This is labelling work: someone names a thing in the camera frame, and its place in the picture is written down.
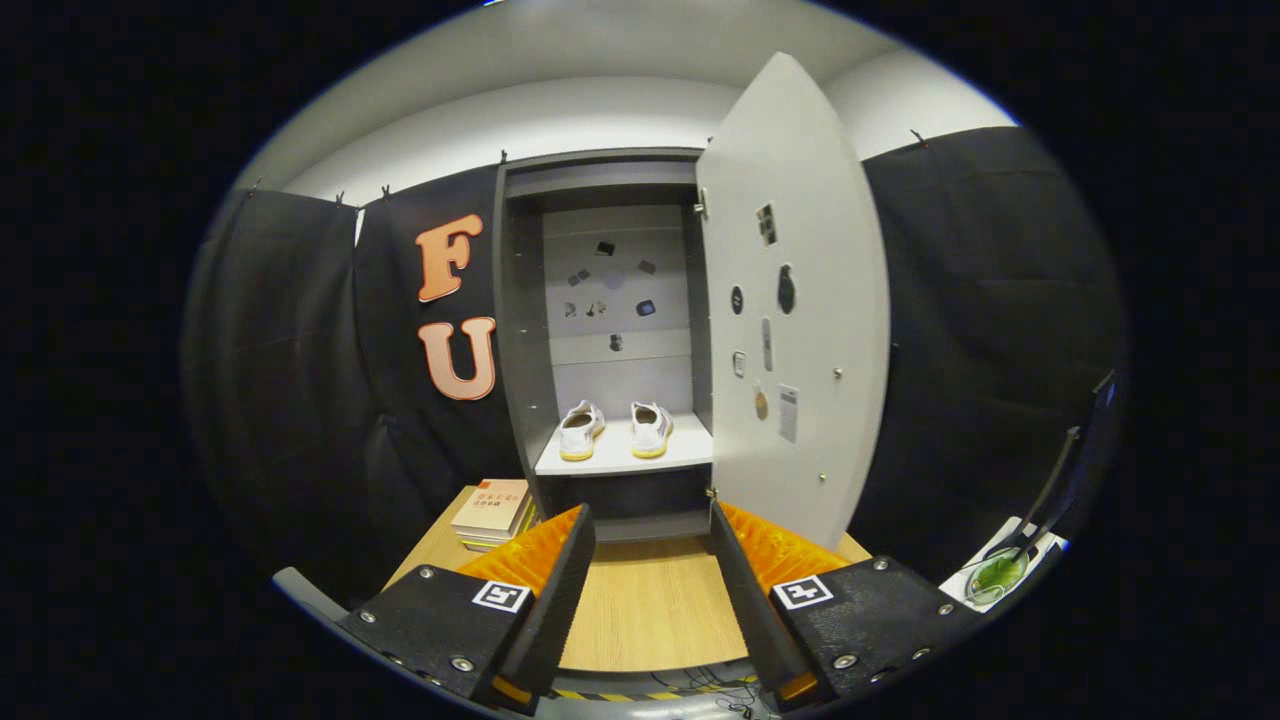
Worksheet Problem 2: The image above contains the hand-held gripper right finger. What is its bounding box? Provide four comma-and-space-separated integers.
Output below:
708, 500, 986, 709

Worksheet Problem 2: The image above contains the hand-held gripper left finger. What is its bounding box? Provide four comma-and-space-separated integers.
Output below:
335, 503, 598, 713

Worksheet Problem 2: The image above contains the white canvas shoe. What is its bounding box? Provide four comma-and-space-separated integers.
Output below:
630, 401, 675, 460
557, 400, 607, 462

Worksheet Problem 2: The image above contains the dark grey shoe cabinet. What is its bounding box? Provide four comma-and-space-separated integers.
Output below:
492, 147, 716, 546

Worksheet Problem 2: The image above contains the yellow black hazard tape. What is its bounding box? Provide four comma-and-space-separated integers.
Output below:
548, 680, 761, 703

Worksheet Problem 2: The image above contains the green round dish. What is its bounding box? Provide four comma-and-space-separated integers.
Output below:
965, 548, 1031, 604

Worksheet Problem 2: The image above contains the grey panel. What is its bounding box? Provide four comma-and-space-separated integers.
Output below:
272, 566, 351, 626

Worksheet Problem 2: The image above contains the black backdrop cloth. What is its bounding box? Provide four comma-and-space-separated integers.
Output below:
180, 125, 1126, 601

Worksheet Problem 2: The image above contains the thin black cable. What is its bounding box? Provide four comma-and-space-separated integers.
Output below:
690, 672, 766, 717

